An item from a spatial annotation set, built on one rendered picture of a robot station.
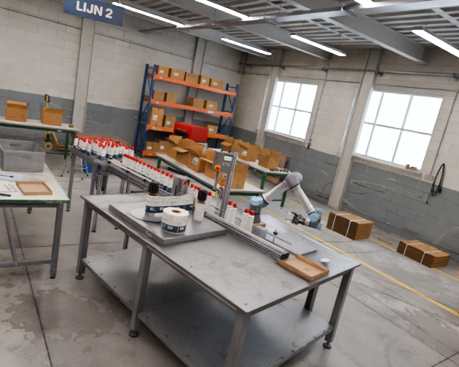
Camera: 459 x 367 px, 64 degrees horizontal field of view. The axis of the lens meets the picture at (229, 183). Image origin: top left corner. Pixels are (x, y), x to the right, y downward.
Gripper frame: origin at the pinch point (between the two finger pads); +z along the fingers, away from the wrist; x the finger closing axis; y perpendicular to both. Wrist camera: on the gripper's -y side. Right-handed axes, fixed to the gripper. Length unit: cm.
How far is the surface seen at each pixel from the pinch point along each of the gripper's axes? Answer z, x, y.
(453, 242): -202, 140, -413
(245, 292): -21, -3, 139
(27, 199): 187, -9, 135
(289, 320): -32, 72, 53
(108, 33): 662, -171, -440
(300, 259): -33, 8, 58
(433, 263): -167, 142, -304
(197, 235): 43, -3, 93
